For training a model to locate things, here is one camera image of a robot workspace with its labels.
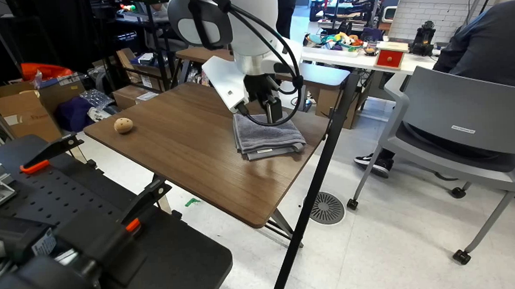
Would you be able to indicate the bin of plush toys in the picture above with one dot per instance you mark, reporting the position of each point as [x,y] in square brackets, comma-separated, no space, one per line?
[336,41]

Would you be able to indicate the red wooden drawer box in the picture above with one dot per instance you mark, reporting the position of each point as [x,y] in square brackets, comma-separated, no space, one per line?
[389,57]

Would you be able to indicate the grey chair on castors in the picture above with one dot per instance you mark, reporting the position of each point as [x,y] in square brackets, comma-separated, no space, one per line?
[459,116]

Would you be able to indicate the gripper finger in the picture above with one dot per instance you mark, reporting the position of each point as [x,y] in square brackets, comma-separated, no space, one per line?
[262,102]
[274,110]

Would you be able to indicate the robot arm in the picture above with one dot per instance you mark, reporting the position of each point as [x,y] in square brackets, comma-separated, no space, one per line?
[255,17]

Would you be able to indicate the tan toy potato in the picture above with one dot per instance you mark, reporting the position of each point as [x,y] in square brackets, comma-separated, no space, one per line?
[124,125]

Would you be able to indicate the stack of cardboard boxes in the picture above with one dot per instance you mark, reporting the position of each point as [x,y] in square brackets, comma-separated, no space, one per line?
[26,110]

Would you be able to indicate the dark blue cloth bag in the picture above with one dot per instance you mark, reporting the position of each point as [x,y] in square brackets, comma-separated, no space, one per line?
[74,114]

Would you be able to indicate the green tape scrap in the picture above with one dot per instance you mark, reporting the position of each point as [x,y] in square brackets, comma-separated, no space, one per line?
[192,202]

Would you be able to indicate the orange plastic bag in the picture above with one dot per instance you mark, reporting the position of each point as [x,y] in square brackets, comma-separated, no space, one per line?
[42,70]

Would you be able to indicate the round floor vent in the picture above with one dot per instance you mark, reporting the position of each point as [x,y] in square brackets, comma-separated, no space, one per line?
[327,208]

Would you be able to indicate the brown wooden table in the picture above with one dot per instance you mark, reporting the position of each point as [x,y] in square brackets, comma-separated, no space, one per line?
[202,54]

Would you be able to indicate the white table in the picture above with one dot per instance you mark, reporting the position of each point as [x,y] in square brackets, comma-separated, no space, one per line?
[359,60]

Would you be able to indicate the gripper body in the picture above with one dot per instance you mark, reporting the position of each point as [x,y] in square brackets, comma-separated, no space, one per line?
[258,83]

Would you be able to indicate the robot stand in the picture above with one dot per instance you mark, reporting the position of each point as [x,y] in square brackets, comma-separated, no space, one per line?
[176,267]

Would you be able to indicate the black toy coffee machine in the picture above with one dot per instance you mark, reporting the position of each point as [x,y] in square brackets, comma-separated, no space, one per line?
[424,41]

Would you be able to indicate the black metal shelf rack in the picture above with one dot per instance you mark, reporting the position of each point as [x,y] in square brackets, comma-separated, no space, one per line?
[155,39]

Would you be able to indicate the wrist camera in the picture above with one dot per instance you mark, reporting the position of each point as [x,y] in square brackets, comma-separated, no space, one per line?
[223,82]

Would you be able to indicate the folded grey towel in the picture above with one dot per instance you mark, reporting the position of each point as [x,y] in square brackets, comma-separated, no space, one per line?
[268,137]

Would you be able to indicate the white brick pattern panel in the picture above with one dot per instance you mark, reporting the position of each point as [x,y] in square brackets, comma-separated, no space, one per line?
[435,12]

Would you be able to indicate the cardboard box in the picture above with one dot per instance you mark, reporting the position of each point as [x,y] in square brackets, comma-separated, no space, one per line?
[129,95]
[326,103]

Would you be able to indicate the small dark bowl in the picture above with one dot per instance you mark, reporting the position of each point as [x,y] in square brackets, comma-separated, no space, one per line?
[370,49]

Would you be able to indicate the person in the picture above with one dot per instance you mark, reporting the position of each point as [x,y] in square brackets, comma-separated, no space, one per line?
[286,6]
[494,44]

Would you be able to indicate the black clamp with orange trigger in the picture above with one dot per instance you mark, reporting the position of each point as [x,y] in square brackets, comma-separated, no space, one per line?
[50,152]
[144,203]

